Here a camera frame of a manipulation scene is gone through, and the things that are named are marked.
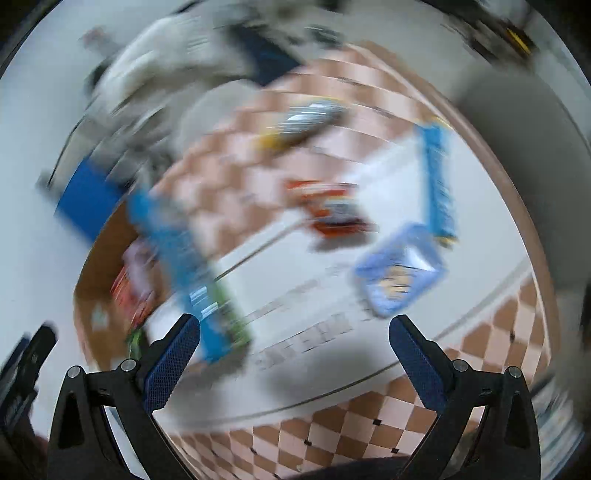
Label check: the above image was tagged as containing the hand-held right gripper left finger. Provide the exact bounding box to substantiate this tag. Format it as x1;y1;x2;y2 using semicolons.
46;313;202;480

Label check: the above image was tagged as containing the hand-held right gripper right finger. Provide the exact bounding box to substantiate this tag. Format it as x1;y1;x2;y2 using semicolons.
389;314;542;480

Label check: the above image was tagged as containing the red and white snack packet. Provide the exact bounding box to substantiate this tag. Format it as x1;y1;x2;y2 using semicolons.
110;237;162;329

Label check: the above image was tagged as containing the blue plastic basket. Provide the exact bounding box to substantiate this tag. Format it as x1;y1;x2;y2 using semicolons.
353;222;448;318

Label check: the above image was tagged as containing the blue and green snack packet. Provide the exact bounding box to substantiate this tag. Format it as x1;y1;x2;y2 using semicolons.
127;190;254;364

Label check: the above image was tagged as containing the white printed mat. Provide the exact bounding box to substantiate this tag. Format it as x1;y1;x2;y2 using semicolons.
143;120;532;423

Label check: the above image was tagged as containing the long blue snack packet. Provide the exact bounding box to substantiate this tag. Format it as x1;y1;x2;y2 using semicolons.
416;117;460;247

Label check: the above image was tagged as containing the blue box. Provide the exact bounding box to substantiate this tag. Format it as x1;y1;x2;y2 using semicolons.
54;159;124;244

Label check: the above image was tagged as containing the yellow and grey snack packet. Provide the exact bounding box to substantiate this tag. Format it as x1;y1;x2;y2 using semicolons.
256;98;349;151

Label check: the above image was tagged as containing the white cloth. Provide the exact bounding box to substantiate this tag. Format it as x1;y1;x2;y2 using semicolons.
85;11;259;153

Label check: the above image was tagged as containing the dark blue cloth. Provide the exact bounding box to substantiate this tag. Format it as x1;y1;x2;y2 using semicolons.
233;25;305;86

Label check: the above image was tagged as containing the black and yellow device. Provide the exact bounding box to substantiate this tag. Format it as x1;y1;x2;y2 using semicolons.
466;11;539;63

